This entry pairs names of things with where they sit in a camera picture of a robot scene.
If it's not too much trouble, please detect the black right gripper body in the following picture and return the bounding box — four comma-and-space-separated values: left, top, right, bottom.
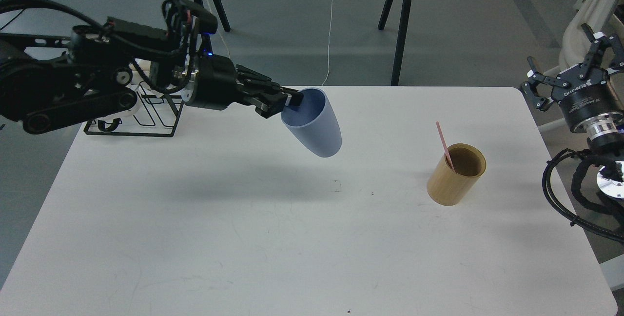
552, 64, 623, 134

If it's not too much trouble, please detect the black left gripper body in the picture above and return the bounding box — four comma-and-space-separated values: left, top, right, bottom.
184, 55, 272, 111

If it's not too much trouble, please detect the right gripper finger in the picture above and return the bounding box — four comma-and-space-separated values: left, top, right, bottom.
520, 56, 567, 111
580, 23, 624, 71

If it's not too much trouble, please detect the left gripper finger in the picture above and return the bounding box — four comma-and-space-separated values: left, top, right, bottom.
239, 93, 290, 119
237, 64, 304, 107

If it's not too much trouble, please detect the blue plastic cup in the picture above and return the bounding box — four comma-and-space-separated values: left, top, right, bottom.
281, 87, 342, 158

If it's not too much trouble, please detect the pink chopstick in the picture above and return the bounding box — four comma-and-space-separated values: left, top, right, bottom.
435, 120, 455, 172

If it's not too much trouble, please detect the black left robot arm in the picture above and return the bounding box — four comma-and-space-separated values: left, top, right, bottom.
1, 0, 305, 135

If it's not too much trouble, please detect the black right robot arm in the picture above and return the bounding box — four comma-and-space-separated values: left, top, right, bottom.
519, 23, 624, 243

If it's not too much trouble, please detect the white mug on rack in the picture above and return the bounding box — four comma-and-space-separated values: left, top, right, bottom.
107, 65, 163, 119

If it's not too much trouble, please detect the bamboo cylinder holder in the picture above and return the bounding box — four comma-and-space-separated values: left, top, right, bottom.
427, 143, 487, 206

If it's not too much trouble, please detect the black wire cup rack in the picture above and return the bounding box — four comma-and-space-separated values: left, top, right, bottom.
83, 86, 184, 138

